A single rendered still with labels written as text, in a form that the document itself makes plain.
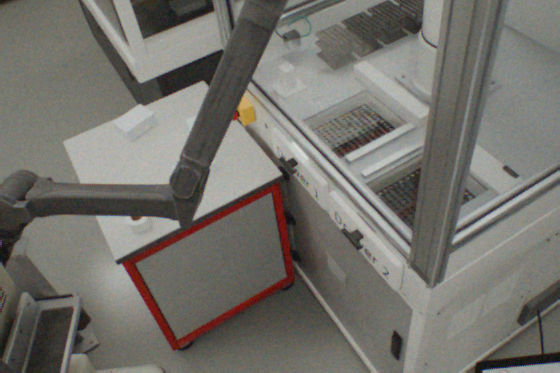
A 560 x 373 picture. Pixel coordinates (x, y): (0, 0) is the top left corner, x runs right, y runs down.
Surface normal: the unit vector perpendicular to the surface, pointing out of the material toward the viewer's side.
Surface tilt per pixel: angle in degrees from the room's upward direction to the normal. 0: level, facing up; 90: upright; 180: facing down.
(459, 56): 90
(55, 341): 0
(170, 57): 90
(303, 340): 0
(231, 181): 0
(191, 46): 90
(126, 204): 73
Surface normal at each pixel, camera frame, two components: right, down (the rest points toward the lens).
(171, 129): -0.11, -0.68
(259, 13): -0.18, 0.53
